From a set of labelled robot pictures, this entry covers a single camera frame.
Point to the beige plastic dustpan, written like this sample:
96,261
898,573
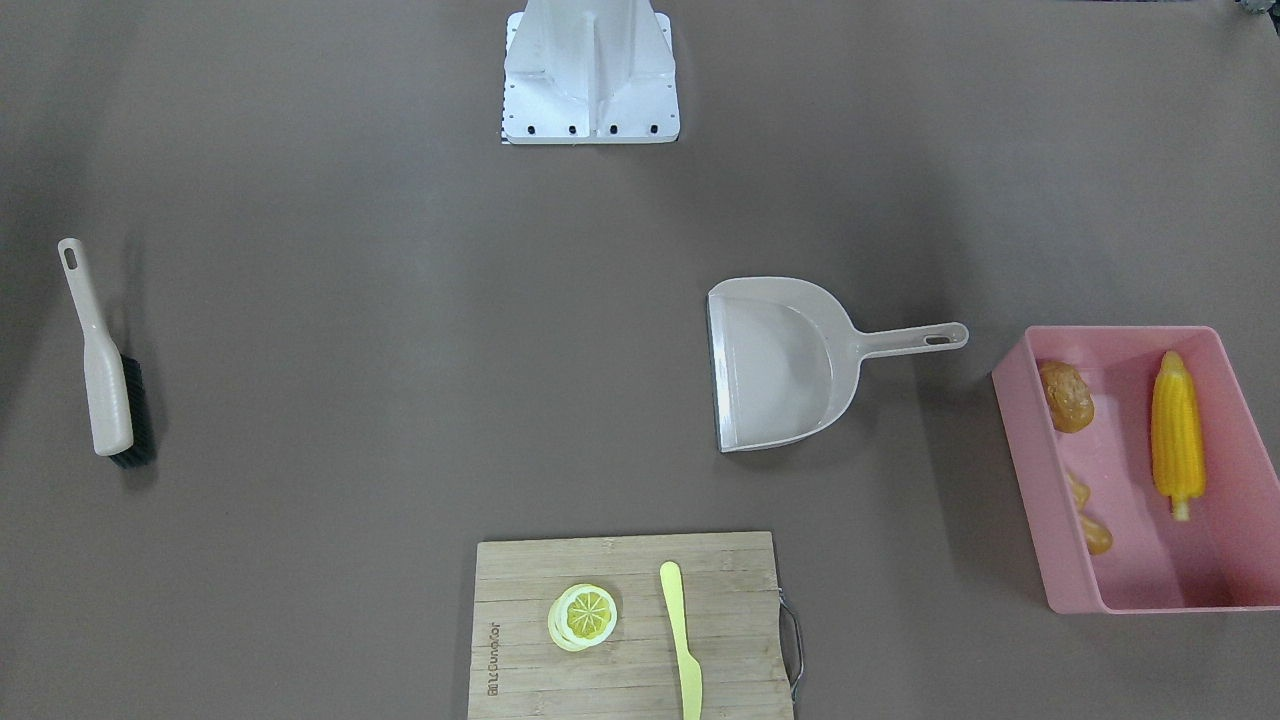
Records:
786,358

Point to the brown toy potato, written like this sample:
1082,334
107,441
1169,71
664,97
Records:
1067,396

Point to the tan toy ginger root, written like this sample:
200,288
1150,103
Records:
1098,538

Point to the beige hand brush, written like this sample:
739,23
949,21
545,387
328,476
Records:
120,423

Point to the yellow toy corn cob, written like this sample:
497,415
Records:
1178,463

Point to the pink plastic bin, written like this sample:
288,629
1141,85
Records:
1223,559

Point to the yellow lemon slices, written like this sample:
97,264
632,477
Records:
583,616

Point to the wooden cutting board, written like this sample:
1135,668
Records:
733,606

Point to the yellow plastic knife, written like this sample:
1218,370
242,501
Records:
690,675

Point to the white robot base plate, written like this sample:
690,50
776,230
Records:
588,73

